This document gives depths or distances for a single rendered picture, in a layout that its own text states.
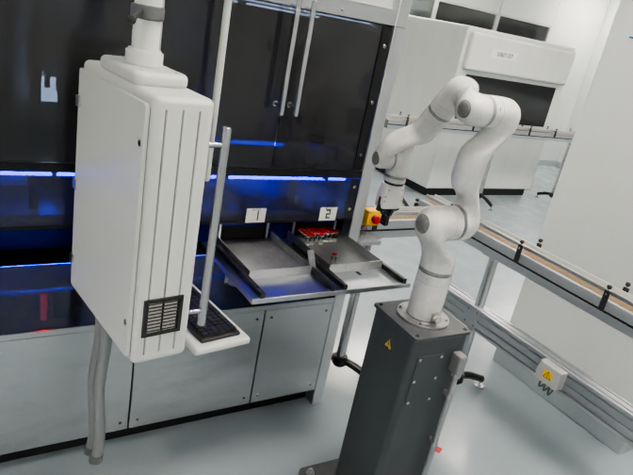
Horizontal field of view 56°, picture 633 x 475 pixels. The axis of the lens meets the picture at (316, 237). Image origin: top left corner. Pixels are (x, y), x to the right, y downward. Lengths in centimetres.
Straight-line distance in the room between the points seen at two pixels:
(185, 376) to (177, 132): 133
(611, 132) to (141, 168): 250
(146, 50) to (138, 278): 60
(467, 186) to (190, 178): 89
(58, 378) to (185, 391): 53
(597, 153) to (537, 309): 94
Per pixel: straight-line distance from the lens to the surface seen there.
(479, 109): 185
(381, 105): 249
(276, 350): 272
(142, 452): 269
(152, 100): 148
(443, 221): 195
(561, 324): 359
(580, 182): 347
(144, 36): 167
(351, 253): 252
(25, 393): 243
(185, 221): 160
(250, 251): 235
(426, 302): 209
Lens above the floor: 180
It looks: 21 degrees down
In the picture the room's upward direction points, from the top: 11 degrees clockwise
